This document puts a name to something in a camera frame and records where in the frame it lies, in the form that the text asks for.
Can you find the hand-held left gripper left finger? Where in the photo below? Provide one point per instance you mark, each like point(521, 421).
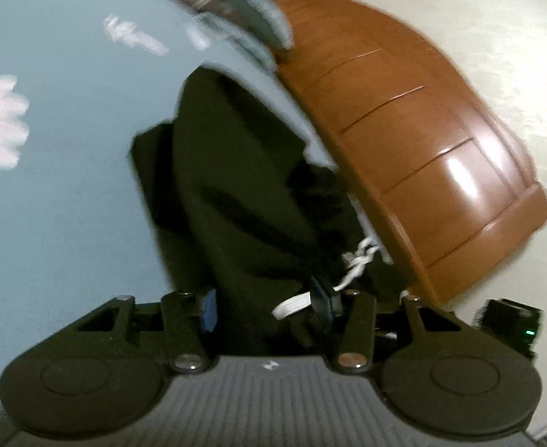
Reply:
point(208, 309)

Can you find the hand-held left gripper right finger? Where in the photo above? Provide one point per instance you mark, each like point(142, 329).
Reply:
point(322, 305)

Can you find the blue floral bed sheet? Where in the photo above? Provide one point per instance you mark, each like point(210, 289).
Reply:
point(68, 195)

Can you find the wooden headboard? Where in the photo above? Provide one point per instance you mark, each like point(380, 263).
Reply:
point(394, 125)

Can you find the teal pillow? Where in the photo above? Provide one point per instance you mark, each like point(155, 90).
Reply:
point(241, 42)
point(259, 14)

